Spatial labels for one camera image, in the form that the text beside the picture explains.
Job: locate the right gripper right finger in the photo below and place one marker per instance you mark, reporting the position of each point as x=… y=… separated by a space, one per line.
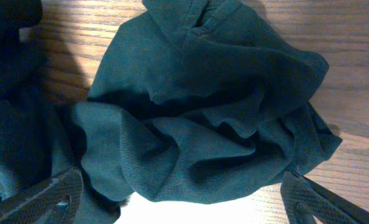
x=307 y=202

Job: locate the black shirt with white logo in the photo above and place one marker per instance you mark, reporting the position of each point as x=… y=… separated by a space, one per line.
x=194 y=101

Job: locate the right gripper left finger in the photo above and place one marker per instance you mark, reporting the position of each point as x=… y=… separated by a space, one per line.
x=52 y=201

